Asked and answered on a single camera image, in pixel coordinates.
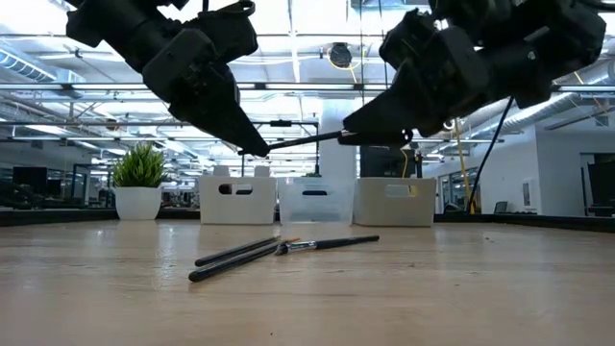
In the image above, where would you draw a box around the green plant in white pot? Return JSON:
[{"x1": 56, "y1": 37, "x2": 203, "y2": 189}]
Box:
[{"x1": 111, "y1": 141, "x2": 169, "y2": 222}]

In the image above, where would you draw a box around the grey plastic bin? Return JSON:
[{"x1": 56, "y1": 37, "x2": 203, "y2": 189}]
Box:
[{"x1": 353, "y1": 176, "x2": 437, "y2": 228}]

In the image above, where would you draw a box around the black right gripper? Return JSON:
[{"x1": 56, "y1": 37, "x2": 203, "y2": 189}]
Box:
[{"x1": 337, "y1": 9, "x2": 491, "y2": 147}]

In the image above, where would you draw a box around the paintbrush with silver ferrule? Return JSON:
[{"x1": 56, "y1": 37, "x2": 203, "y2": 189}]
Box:
[{"x1": 274, "y1": 234, "x2": 381, "y2": 258}]

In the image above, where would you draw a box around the black handled paintbrush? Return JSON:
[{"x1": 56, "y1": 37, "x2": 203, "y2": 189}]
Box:
[
  {"x1": 193, "y1": 235, "x2": 282, "y2": 268},
  {"x1": 266, "y1": 129, "x2": 348, "y2": 151}
]

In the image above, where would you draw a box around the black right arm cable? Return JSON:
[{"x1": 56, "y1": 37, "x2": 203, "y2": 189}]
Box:
[{"x1": 466, "y1": 95, "x2": 516, "y2": 215}]

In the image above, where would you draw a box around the clear plastic bin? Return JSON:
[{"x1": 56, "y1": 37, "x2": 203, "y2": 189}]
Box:
[{"x1": 277, "y1": 176, "x2": 357, "y2": 227}]

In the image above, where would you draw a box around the paintbrush with gold ferrule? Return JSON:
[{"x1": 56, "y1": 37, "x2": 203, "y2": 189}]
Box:
[{"x1": 187, "y1": 237, "x2": 302, "y2": 284}]

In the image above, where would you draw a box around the yellow hanging cable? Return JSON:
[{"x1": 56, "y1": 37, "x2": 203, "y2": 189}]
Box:
[{"x1": 451, "y1": 117, "x2": 478, "y2": 216}]

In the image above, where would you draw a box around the white plastic bin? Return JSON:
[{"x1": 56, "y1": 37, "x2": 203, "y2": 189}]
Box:
[{"x1": 198, "y1": 175, "x2": 279, "y2": 226}]

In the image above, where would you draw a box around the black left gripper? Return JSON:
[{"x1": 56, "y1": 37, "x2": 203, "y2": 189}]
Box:
[{"x1": 141, "y1": 0, "x2": 272, "y2": 159}]

